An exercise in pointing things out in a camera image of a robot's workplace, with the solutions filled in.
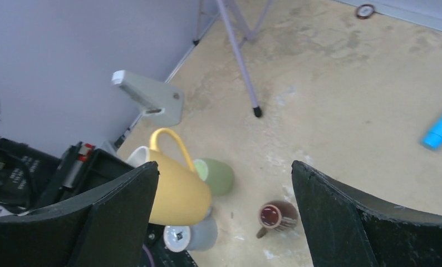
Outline yellow mug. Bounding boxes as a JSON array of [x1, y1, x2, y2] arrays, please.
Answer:
[[126, 128, 212, 226]]

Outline brown mug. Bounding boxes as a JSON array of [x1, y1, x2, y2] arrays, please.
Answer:
[[256, 200, 299, 239]]

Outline green mug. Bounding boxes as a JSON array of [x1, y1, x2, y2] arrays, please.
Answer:
[[193, 158, 235, 196]]

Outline light grey mug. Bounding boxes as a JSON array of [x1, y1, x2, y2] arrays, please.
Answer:
[[163, 216, 218, 253]]

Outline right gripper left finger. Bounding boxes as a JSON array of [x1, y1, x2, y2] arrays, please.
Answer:
[[0, 161, 159, 266]]

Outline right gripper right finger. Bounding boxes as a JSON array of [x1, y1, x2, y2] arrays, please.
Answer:
[[291, 161, 442, 266]]

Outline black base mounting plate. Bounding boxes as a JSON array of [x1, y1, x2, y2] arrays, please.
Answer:
[[0, 138, 195, 266]]

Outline tripod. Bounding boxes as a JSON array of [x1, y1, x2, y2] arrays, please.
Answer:
[[193, 0, 273, 118]]

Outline grey clamp bracket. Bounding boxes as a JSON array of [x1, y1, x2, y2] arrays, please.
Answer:
[[111, 70, 184, 127]]

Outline small tape ring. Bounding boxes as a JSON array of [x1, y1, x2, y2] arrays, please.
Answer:
[[355, 3, 376, 20]]

